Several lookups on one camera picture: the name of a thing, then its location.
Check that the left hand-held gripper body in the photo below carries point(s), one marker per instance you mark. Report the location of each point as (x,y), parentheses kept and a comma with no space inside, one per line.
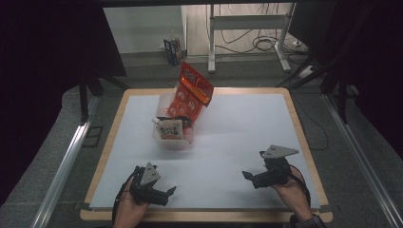
(145,190)

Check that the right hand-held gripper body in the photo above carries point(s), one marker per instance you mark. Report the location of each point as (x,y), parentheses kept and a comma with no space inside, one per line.
(274,172)

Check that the clear plastic container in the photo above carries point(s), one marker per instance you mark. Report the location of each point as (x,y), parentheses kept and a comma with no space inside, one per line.
(171,144)

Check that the small clear snack packet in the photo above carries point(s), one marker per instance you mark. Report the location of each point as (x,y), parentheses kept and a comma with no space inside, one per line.
(171,131)

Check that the small red snack packet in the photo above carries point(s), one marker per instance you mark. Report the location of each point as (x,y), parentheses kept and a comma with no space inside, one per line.
(188,128)

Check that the large orange snack packet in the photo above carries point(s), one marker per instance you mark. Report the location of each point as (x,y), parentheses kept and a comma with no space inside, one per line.
(193,91)

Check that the person's left hand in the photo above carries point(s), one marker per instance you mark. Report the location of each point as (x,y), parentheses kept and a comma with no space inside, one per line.
(126,212)

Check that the person's right hand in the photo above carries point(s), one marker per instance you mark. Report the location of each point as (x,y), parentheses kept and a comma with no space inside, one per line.
(296,196)

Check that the white table mat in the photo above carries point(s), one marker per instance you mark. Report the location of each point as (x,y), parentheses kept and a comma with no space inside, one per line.
(240,126)

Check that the black stand legs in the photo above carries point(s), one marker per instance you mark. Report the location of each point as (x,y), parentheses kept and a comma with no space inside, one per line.
(83,101)
(341,101)

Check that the white power strip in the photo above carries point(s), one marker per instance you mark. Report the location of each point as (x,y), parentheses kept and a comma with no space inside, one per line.
(305,71)

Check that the white metal stand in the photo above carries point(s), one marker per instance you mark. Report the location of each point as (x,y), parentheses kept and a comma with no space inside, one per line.
(211,47)

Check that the blue carton in clear bag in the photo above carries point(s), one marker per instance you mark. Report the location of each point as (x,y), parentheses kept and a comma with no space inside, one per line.
(173,50)

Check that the white cabinet panel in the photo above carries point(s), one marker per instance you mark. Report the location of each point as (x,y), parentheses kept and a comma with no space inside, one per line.
(142,28)

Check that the aluminium floor rail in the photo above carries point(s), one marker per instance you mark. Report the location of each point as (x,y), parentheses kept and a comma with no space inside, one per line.
(63,171)
(358,152)

